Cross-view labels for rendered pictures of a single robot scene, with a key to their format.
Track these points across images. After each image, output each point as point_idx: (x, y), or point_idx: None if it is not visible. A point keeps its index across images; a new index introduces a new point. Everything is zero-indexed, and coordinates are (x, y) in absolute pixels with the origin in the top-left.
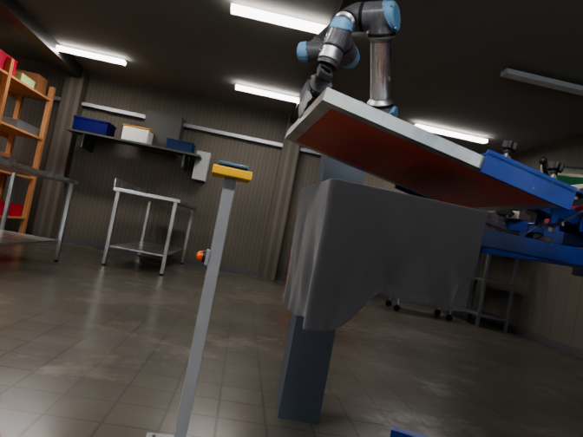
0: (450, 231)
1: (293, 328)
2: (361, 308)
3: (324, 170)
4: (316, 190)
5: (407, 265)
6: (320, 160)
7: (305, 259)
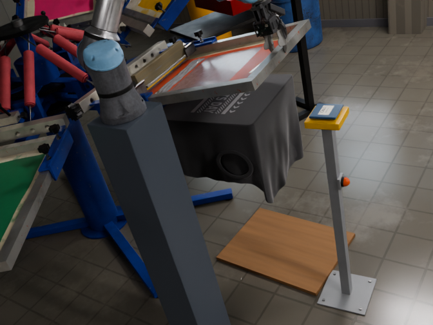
0: None
1: (212, 281)
2: None
3: (170, 132)
4: (281, 96)
5: None
6: (131, 142)
7: (287, 138)
